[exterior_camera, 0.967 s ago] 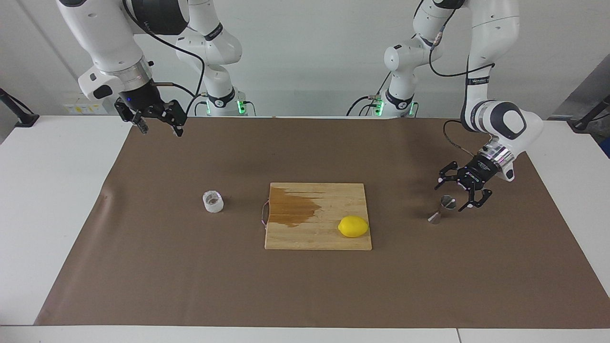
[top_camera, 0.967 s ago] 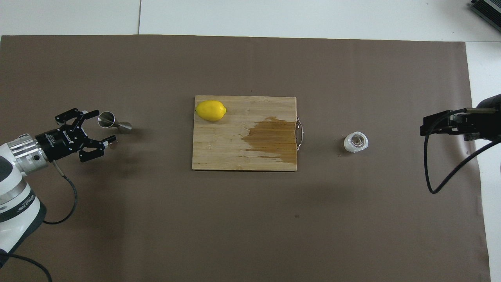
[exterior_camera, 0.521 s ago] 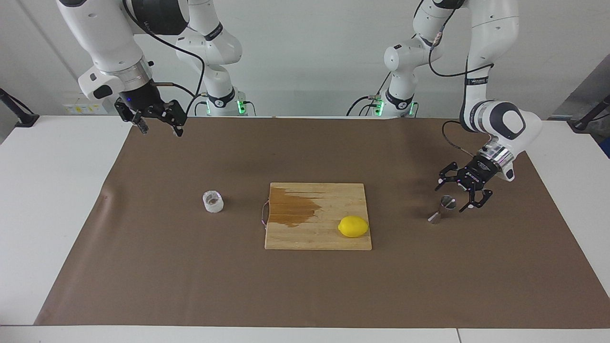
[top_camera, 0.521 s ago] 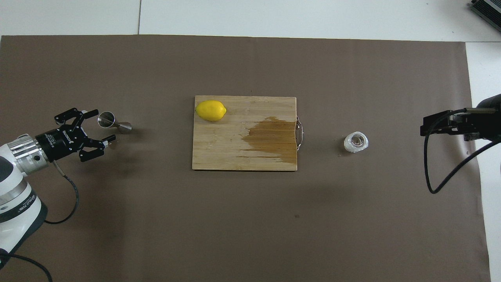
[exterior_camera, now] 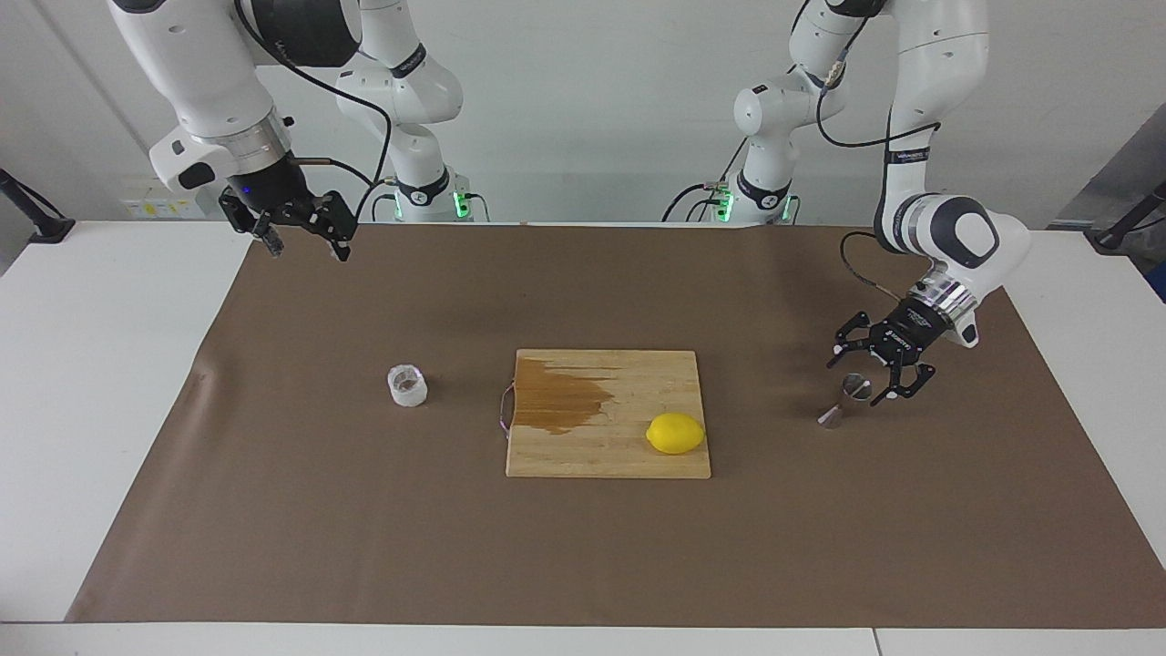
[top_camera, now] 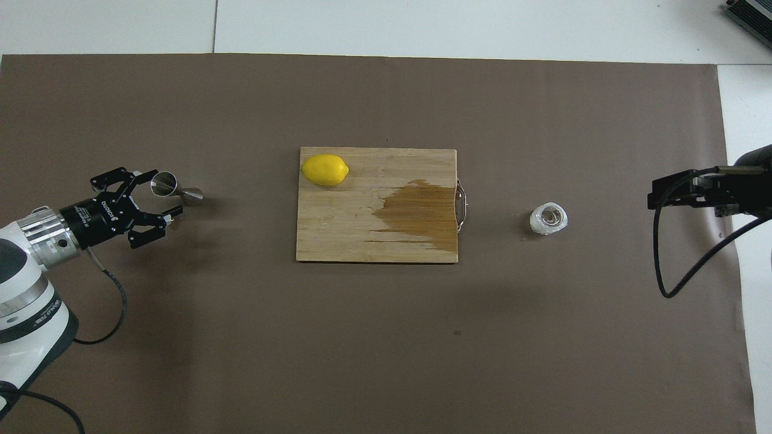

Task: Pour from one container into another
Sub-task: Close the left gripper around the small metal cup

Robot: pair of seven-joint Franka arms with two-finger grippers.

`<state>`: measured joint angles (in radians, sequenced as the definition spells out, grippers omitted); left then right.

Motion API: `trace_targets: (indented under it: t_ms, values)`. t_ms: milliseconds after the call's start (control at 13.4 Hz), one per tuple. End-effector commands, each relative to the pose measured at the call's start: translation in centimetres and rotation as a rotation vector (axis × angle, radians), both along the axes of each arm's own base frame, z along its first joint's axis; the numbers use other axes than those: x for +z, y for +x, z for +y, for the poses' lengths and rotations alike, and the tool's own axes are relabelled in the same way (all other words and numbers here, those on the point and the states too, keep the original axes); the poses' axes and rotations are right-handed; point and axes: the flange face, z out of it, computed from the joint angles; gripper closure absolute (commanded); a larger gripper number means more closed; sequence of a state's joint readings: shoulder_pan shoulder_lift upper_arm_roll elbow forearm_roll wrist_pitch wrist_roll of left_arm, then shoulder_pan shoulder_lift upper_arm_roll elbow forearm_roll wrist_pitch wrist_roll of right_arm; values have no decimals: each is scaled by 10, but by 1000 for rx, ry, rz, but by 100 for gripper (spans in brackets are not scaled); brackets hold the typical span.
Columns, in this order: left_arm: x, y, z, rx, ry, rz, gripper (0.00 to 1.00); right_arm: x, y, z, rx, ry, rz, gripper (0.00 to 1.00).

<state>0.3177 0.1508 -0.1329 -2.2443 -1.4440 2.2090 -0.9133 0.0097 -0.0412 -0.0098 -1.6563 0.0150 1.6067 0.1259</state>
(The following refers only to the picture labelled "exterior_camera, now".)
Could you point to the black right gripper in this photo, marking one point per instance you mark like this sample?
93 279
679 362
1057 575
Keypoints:
269 191

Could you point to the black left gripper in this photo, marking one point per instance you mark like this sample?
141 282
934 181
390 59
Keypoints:
911 333

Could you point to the metal jigger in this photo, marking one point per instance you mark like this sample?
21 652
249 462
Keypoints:
854 390

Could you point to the clear glass cup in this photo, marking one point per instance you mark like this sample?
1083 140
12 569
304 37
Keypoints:
407 387

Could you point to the white yellow-labelled socket box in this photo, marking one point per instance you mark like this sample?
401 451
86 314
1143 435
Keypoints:
150 208

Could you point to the yellow lemon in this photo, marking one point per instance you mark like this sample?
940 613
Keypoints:
676 434

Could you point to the black clamp stand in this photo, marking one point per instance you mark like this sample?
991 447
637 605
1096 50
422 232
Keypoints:
46 228
1116 237

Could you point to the wooden cutting board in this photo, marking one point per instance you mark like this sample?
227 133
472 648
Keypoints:
629 456

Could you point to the blue object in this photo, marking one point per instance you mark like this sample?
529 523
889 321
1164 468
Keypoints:
1160 282

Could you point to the brown table mat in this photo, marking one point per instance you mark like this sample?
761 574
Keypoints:
364 528

